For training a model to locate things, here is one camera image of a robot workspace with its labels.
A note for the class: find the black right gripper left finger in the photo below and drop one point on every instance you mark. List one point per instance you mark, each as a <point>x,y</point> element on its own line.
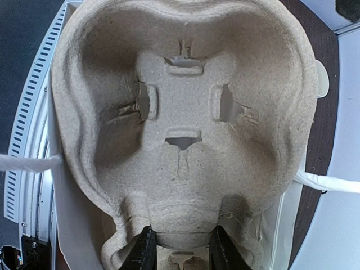
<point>143,255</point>

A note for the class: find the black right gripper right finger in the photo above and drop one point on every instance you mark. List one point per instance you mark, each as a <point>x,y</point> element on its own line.
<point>222,252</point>

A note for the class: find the brown paper bag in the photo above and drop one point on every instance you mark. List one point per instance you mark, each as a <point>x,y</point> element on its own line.
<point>80,229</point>

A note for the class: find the cardboard two-cup carrier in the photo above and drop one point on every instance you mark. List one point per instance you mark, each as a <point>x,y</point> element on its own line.
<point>183,115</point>

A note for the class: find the white ceramic bowl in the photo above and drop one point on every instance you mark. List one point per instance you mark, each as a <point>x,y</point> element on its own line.
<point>323,80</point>

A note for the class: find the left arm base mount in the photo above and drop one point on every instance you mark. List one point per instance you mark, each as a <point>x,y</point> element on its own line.
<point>33,254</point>

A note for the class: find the aluminium front rail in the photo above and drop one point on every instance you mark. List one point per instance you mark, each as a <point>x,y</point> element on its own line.
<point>28,206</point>

